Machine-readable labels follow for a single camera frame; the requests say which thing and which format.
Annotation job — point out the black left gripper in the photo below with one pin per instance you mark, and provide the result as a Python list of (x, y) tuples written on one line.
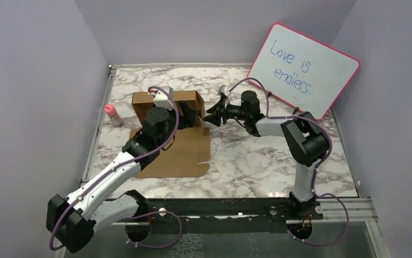
[(188, 119)]

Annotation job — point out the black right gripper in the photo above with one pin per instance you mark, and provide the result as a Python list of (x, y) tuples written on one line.
[(215, 118)]

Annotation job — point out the brown cardboard box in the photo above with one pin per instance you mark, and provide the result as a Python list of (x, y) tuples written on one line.
[(190, 151)]

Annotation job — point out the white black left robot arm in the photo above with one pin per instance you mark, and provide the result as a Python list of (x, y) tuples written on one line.
[(74, 219)]

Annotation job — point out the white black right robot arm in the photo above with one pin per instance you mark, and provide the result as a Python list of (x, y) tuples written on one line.
[(308, 142)]

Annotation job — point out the pink capped small bottle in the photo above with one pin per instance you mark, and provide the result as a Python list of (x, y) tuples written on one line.
[(113, 115)]

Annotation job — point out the pink framed whiteboard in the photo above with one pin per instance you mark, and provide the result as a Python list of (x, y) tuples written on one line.
[(301, 71)]

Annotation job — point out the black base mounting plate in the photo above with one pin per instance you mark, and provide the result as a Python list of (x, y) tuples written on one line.
[(200, 215)]

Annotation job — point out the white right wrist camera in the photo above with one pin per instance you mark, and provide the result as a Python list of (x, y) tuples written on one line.
[(224, 90)]

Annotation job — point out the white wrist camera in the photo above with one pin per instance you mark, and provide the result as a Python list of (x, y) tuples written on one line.
[(224, 90), (162, 97)]

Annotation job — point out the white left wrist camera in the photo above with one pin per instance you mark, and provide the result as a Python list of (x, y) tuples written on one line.
[(162, 97)]

